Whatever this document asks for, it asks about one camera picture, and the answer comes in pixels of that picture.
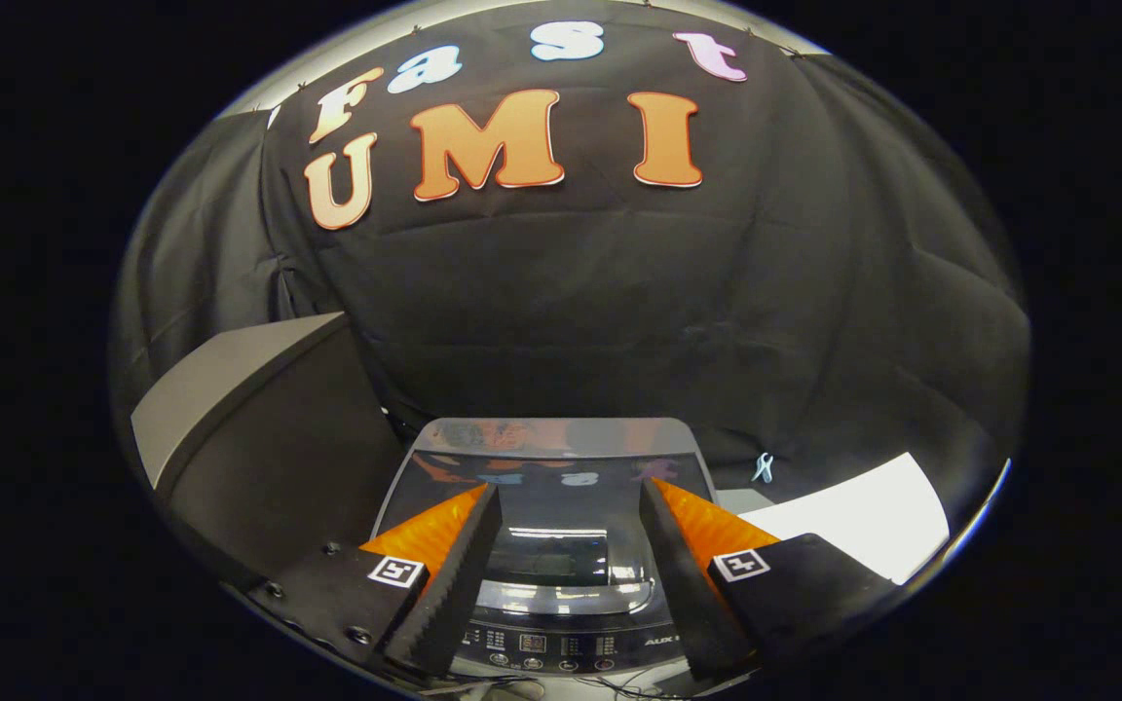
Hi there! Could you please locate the black backdrop cloth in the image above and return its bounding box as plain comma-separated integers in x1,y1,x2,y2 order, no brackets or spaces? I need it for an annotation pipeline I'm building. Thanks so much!
111,0,1031,556

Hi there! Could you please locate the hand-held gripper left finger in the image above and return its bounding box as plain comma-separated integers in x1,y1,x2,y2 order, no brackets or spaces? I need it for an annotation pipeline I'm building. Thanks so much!
247,481,505,681

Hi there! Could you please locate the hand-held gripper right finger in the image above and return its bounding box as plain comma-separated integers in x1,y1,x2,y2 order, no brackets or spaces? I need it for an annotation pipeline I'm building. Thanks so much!
639,476,905,681

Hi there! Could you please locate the grey cabinet table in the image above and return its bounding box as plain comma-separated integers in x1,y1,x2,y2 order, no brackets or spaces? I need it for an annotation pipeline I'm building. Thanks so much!
131,312,408,590

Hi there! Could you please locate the white side table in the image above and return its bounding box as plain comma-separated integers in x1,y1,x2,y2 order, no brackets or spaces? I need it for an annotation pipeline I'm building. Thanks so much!
734,452,952,586

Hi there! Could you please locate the grey top-load washing machine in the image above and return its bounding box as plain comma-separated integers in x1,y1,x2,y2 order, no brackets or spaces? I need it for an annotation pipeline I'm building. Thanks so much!
366,417,729,684

